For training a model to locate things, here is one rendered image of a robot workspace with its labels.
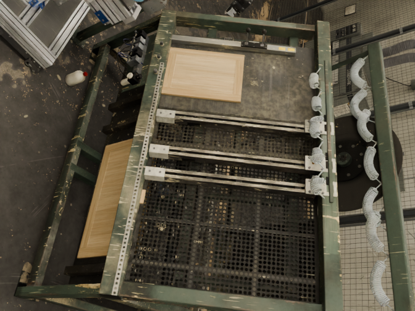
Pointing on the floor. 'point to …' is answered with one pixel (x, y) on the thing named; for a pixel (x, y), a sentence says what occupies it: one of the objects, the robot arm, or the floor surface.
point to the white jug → (78, 76)
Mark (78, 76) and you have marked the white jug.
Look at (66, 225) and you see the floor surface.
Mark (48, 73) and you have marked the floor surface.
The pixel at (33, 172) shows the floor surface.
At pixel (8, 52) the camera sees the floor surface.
